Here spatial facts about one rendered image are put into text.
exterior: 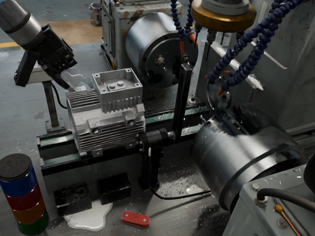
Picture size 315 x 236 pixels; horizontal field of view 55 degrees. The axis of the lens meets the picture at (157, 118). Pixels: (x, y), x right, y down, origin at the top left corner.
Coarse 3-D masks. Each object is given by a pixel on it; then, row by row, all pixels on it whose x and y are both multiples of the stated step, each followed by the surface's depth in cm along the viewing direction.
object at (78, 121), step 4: (68, 92) 90; (136, 104) 88; (140, 104) 88; (136, 108) 88; (140, 108) 88; (136, 112) 89; (140, 112) 89; (80, 116) 82; (76, 120) 82; (80, 120) 82; (76, 124) 81; (80, 124) 82; (136, 140) 96; (80, 152) 89; (84, 152) 90
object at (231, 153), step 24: (216, 120) 78; (240, 120) 75; (264, 120) 75; (192, 144) 82; (216, 144) 75; (240, 144) 71; (264, 144) 69; (288, 144) 70; (216, 168) 73; (240, 168) 68; (264, 168) 67; (288, 168) 70; (216, 192) 75
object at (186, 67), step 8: (184, 64) 76; (184, 72) 75; (192, 72) 76; (184, 80) 76; (184, 88) 78; (176, 96) 82; (184, 96) 80; (176, 104) 83; (184, 104) 81; (176, 112) 85; (184, 112) 84; (176, 120) 86; (184, 120) 86; (176, 128) 87; (176, 136) 89
